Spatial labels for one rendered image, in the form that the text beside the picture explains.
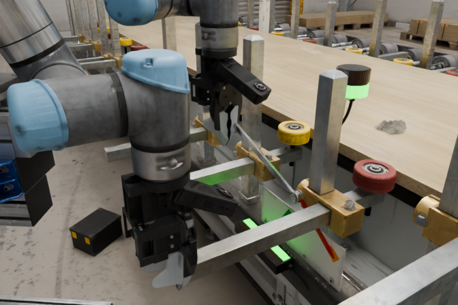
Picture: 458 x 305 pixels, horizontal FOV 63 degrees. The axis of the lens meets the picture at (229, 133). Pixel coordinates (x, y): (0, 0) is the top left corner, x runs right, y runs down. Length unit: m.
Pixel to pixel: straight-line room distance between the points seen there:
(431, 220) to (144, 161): 0.39
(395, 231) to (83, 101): 0.75
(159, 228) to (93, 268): 1.46
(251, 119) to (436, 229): 0.47
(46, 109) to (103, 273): 1.54
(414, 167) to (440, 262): 0.36
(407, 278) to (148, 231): 0.30
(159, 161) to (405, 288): 0.30
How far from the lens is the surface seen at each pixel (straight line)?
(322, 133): 0.70
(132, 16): 0.63
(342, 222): 0.72
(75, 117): 0.41
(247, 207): 1.00
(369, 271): 0.99
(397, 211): 0.94
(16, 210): 0.99
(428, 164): 0.87
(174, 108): 0.44
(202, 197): 0.52
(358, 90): 0.70
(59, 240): 2.17
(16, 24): 0.52
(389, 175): 0.78
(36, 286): 1.96
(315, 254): 0.82
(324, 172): 0.73
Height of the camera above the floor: 1.27
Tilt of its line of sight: 24 degrees down
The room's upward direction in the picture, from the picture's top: straight up
